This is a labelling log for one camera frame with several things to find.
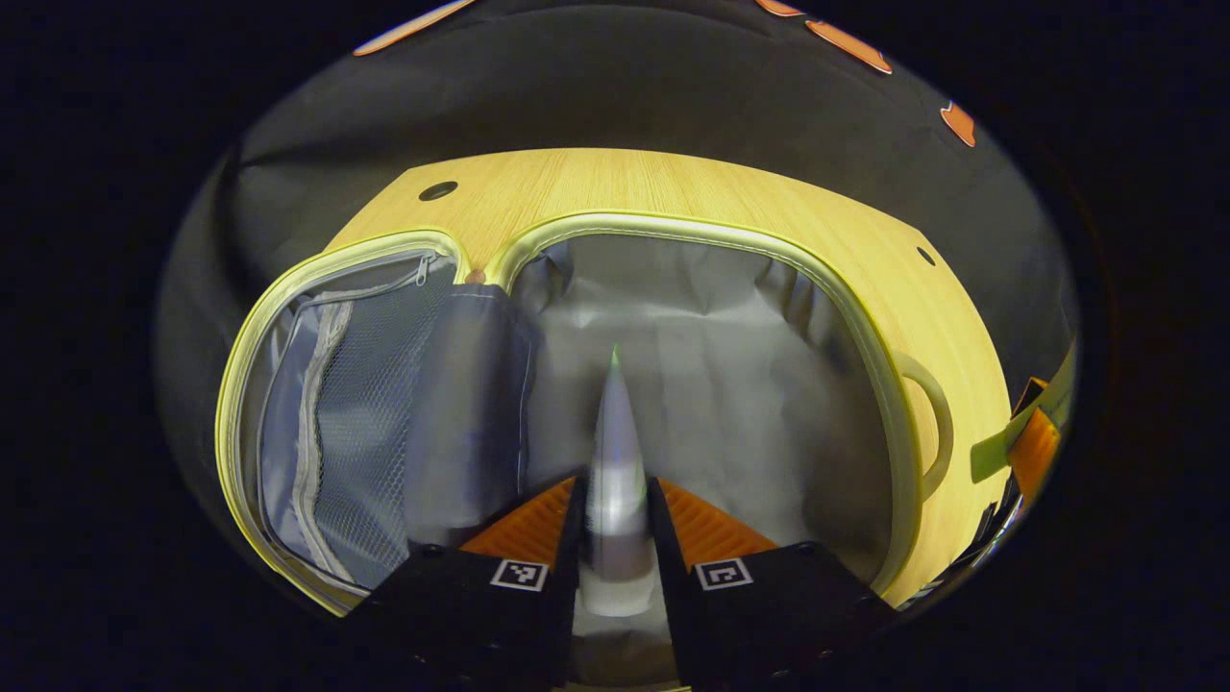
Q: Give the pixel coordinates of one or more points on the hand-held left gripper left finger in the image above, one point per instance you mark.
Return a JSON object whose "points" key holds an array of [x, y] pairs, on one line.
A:
{"points": [[461, 615]]}

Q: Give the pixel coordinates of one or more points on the pale yellow suitcase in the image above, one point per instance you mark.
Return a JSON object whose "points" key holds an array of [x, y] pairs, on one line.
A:
{"points": [[730, 384]]}

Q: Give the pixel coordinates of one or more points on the black backdrop cloth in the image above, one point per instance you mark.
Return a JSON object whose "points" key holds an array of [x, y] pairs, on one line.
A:
{"points": [[615, 96]]}

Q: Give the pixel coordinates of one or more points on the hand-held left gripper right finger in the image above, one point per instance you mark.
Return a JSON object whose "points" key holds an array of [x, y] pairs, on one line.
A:
{"points": [[769, 615]]}

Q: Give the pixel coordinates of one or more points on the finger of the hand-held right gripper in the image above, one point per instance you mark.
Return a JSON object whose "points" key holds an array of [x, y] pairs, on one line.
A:
{"points": [[1036, 457]]}

